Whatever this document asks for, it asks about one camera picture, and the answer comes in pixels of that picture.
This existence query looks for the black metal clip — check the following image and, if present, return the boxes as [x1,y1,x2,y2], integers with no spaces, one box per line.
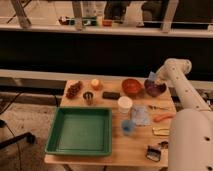
[146,146,161,162]

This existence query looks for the small orange fruit toy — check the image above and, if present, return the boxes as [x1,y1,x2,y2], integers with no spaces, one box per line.
[91,79,101,90]

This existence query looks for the black handled tool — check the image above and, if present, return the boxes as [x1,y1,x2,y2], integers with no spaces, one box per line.
[158,141,169,149]

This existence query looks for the green plastic tray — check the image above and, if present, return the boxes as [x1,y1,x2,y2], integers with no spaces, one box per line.
[45,107,112,156]

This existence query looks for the black rectangular block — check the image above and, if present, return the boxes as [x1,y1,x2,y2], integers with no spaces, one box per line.
[102,92,120,100]

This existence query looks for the orange toy carrot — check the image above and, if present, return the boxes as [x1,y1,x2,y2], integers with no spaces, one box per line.
[153,114,174,123]

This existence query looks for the red orange bowl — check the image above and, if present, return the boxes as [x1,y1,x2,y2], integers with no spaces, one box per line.
[122,78,142,97]

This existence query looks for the purple bowl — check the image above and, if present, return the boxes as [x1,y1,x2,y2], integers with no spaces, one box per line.
[144,79,167,97]

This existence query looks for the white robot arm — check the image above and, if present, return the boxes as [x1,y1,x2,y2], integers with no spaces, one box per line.
[157,58,213,171]

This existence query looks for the small dark metal cup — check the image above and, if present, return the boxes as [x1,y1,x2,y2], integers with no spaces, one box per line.
[83,91,93,105]

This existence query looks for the blue yellow sponge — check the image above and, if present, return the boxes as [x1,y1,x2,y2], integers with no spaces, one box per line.
[148,72,157,82]

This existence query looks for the black office chair base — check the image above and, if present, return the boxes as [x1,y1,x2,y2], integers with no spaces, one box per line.
[0,120,36,150]

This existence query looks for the small blue cup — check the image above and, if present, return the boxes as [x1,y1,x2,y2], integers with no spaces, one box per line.
[121,120,135,136]

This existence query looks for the brown toy grapes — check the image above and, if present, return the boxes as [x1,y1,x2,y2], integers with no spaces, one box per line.
[66,81,82,99]

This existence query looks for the small metal fork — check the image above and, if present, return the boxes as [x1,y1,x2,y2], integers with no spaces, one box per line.
[148,105,169,110]

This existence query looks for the white plastic cup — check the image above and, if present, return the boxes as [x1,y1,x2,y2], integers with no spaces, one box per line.
[118,96,133,114]

